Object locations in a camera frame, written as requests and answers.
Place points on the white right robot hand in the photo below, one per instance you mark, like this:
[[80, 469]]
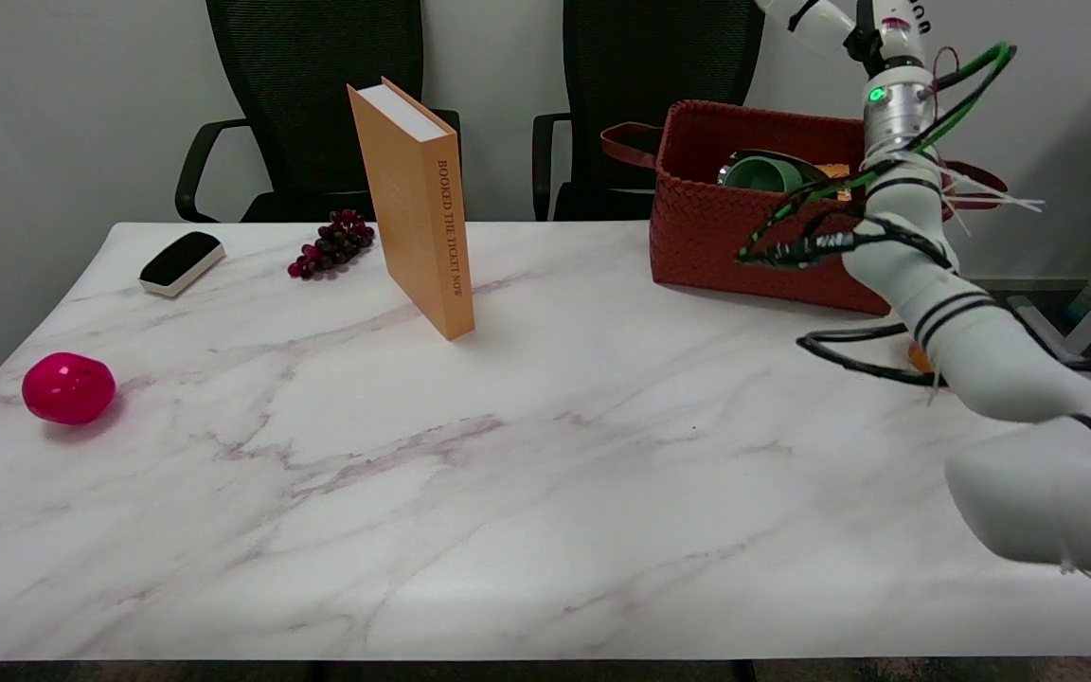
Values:
[[849, 24]]

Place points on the green mug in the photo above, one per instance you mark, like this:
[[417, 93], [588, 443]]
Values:
[[761, 173]]

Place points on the red woven basket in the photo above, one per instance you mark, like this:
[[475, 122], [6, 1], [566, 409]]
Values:
[[725, 227]]

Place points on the yellow snack packet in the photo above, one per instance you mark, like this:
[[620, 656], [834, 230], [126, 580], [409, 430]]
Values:
[[834, 172]]

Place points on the black mesh office chair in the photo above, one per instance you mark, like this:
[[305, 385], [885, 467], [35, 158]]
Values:
[[640, 85], [299, 104]]

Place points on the orange tape roll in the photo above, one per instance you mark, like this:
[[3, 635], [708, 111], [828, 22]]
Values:
[[918, 357]]

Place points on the orange hardcover book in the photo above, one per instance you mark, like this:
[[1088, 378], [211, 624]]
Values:
[[418, 208]]

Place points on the dark red grape bunch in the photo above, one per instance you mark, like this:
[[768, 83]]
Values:
[[332, 243]]

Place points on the black and white eraser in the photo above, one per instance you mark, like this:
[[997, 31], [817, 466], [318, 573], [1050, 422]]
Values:
[[181, 262]]

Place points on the pink plastic ball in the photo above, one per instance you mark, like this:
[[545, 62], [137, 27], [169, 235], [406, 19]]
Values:
[[68, 387]]

